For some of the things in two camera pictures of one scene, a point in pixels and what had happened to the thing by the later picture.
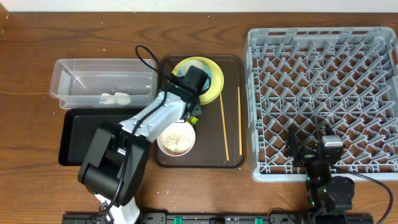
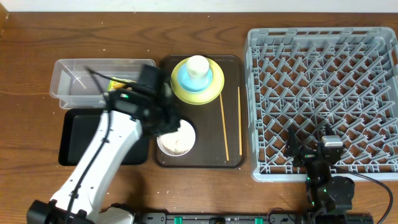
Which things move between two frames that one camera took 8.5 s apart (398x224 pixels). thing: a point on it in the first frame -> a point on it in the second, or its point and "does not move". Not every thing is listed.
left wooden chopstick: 224,127 does not move
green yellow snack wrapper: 193,119 -> 114,84
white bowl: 178,140 does not move
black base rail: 196,218 does not move
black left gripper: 199,109 -> 175,124
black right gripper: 292,149 does not move
